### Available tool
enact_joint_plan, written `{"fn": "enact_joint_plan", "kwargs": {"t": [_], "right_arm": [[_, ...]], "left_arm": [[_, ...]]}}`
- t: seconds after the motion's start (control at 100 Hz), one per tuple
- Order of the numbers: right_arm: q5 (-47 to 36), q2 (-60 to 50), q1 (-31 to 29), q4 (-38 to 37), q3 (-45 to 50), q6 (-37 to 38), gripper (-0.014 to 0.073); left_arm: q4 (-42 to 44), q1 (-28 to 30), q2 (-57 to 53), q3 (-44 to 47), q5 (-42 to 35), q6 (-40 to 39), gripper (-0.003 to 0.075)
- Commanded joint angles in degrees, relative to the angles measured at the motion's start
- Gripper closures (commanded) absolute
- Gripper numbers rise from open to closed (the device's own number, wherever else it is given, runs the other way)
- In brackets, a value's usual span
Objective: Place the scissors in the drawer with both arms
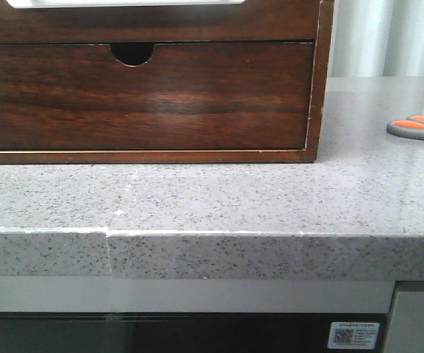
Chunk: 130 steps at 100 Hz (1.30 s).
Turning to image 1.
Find white curtain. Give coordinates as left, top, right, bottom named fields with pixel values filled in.
left=329, top=1, right=424, bottom=77

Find grey cabinet panel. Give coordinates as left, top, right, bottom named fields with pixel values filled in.
left=383, top=282, right=424, bottom=352

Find grey orange scissors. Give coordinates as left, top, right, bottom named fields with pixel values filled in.
left=386, top=115, right=424, bottom=140

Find white QR code sticker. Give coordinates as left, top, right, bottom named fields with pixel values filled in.
left=327, top=322, right=380, bottom=349

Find black glass appliance door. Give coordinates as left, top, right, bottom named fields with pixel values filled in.
left=0, top=313, right=387, bottom=352

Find dark wooden drawer cabinet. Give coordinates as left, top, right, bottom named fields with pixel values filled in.
left=0, top=1, right=334, bottom=164

